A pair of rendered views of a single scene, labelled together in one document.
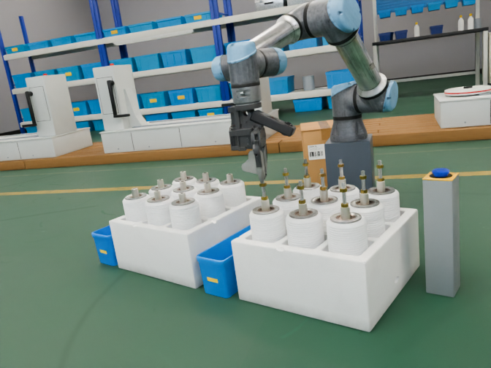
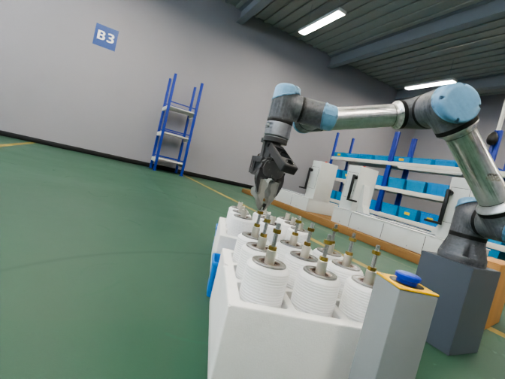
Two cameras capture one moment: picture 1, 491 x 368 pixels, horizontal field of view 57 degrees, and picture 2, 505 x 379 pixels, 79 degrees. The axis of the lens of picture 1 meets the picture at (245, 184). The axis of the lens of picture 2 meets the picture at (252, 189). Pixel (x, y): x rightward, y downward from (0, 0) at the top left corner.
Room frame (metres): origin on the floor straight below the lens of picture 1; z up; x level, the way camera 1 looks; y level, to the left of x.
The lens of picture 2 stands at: (0.53, -0.62, 0.43)
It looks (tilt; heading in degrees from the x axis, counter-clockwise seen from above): 3 degrees down; 43
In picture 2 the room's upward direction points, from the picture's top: 14 degrees clockwise
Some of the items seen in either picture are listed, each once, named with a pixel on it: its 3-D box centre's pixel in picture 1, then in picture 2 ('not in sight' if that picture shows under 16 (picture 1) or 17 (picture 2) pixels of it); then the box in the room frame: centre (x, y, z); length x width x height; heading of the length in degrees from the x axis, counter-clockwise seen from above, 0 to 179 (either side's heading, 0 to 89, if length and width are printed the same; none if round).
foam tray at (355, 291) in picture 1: (329, 253); (288, 315); (1.21, -0.21, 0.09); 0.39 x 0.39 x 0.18; 52
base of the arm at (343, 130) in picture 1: (348, 126); (464, 247); (1.87, -0.45, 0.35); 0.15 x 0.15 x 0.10
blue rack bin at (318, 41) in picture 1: (305, 40); not in sight; (6.22, -1.03, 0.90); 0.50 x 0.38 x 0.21; 159
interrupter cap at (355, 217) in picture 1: (345, 217); (268, 262); (1.05, -0.23, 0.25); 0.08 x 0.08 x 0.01
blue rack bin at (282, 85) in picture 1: (278, 85); not in sight; (6.35, -0.61, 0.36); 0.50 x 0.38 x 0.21; 162
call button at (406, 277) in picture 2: (440, 173); (406, 279); (1.09, -0.49, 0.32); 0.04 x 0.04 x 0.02
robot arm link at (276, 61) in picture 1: (261, 63); (315, 115); (1.29, -0.09, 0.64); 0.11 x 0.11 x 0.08; 48
